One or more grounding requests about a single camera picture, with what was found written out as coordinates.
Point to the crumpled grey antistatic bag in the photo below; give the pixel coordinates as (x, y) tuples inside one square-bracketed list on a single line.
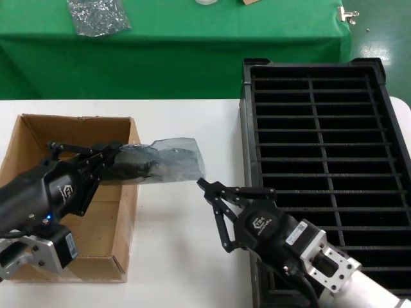
[(96, 16)]

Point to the brown cardboard box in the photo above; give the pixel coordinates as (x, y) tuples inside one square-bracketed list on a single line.
[(125, 208)]

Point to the open cardboard box with flaps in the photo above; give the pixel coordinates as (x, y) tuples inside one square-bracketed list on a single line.
[(250, 2)]

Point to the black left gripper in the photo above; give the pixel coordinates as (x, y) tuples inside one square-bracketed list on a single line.
[(38, 192)]

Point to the black slotted plastic container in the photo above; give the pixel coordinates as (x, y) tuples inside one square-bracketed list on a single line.
[(321, 128)]

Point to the silver metal clip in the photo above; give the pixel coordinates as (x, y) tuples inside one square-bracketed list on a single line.
[(345, 14)]

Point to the grey antistatic bag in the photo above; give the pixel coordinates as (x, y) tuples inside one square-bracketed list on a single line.
[(180, 160), (96, 16)]

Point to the green tablecloth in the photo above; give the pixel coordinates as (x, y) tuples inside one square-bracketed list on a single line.
[(192, 48)]

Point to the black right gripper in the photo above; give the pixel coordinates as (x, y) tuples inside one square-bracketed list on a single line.
[(263, 227)]

